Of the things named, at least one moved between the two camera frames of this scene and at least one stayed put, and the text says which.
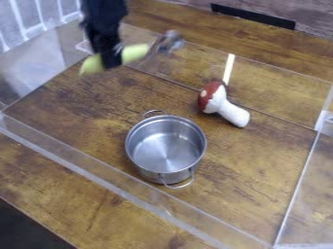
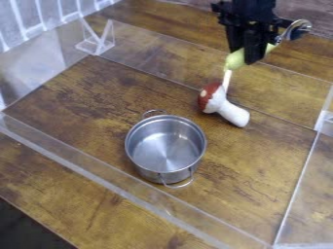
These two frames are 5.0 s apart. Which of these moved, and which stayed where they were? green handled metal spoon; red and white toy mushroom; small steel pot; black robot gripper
Moved: black robot gripper; green handled metal spoon
Stayed: red and white toy mushroom; small steel pot
